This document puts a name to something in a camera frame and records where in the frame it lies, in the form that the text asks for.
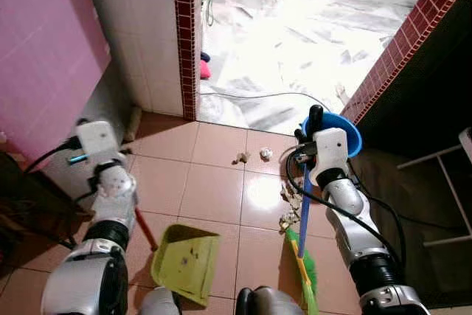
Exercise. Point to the beige wooden block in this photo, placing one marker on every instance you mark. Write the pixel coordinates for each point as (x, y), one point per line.
(133, 125)

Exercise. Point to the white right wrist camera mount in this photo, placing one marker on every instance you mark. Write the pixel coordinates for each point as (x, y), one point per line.
(332, 154)

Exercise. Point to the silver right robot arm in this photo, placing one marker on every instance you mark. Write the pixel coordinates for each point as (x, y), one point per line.
(346, 201)

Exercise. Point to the pink slipper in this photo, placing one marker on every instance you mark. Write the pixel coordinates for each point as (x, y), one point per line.
(204, 70)

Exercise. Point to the white shelf rack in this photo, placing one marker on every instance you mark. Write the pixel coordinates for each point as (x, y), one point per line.
(439, 156)

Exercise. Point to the grey left robot leg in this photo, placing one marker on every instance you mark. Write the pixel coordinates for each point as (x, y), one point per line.
(161, 304)

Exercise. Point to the white crumpled paper ball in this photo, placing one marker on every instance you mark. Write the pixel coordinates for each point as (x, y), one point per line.
(265, 154)

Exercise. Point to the grey right robot leg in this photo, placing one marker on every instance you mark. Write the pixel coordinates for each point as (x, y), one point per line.
(269, 302)

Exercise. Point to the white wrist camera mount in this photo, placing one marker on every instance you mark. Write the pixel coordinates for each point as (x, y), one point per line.
(332, 154)
(98, 139)

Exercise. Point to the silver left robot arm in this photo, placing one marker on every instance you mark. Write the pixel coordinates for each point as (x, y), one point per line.
(114, 197)

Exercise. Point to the grey robot leg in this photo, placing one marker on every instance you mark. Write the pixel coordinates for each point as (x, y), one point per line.
(269, 302)
(161, 304)

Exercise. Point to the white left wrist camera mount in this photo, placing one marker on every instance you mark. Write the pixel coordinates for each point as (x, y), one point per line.
(98, 139)

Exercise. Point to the blue plastic bucket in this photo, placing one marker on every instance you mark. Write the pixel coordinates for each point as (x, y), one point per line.
(346, 134)

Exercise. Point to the clear crumpled plastic wrapper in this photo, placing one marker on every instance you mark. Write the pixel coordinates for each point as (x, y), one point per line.
(289, 215)

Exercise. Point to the brown crumpled paper scrap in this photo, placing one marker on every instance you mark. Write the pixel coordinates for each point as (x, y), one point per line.
(240, 158)

